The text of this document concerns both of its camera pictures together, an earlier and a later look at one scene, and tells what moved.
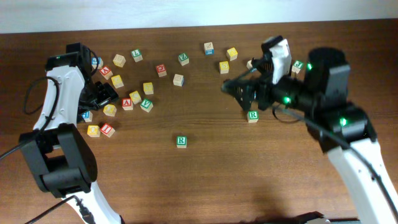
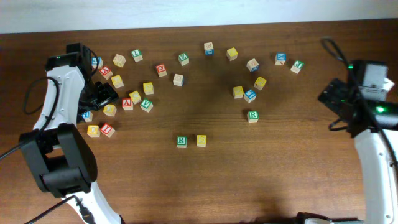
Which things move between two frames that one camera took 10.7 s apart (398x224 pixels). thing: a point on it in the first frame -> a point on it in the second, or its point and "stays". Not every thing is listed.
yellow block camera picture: x=224 y=67 -> x=201 y=140
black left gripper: x=107 y=94 stays
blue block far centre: x=209 y=48 stays
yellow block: x=148 y=88 stays
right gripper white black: x=260 y=84 -> x=331 y=93
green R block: x=181 y=142 stays
